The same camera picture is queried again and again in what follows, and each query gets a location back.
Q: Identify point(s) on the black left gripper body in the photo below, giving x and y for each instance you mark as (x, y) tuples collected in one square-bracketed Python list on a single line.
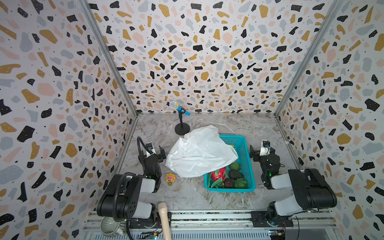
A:
[(156, 154)]

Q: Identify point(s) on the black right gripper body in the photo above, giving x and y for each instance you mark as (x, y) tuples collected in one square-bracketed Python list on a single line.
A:
[(259, 153)]

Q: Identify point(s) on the dark avocado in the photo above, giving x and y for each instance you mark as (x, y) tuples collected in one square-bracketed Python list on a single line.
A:
[(234, 175)]

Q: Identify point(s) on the white plastic bag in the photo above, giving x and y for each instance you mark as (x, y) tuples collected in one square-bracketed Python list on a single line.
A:
[(200, 152)]

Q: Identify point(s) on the pink dragon fruit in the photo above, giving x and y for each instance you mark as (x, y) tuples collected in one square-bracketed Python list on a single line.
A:
[(218, 177)]

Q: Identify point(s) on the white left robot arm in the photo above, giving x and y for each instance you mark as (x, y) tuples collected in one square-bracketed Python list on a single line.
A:
[(120, 201)]

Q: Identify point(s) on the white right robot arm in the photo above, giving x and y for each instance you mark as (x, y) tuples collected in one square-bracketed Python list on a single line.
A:
[(310, 190)]

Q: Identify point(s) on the yellow flower toy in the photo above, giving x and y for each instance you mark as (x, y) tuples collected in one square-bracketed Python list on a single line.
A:
[(170, 179)]

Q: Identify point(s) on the green avocado top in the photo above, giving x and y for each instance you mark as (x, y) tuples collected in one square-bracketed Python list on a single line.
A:
[(235, 166)]

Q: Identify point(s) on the green round fruit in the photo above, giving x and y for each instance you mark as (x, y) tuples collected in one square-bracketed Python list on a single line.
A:
[(241, 183)]

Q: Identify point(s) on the teal plastic basket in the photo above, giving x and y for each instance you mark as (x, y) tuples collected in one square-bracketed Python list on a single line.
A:
[(239, 144)]

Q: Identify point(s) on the dark brown passion fruit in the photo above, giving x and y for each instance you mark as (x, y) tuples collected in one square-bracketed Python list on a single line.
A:
[(228, 184)]

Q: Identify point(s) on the black microphone stand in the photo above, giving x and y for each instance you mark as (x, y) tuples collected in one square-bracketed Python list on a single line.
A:
[(182, 128)]

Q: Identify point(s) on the blue toy microphone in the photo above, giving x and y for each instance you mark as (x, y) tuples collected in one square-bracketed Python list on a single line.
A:
[(176, 107)]

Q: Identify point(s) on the metal bowl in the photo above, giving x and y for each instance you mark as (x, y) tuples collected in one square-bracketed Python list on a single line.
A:
[(110, 228)]

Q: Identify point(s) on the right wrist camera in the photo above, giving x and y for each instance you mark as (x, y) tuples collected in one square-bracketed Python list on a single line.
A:
[(265, 149)]

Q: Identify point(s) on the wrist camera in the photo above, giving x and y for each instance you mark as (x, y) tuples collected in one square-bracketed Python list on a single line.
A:
[(265, 149), (150, 147)]

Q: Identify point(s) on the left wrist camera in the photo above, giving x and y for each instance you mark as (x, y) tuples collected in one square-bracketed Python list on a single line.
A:
[(150, 147)]

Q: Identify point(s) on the beige wooden handle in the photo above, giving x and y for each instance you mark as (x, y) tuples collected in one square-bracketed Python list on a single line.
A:
[(163, 213)]

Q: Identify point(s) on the aluminium rail base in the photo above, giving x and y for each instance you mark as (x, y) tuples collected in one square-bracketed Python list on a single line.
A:
[(223, 225)]

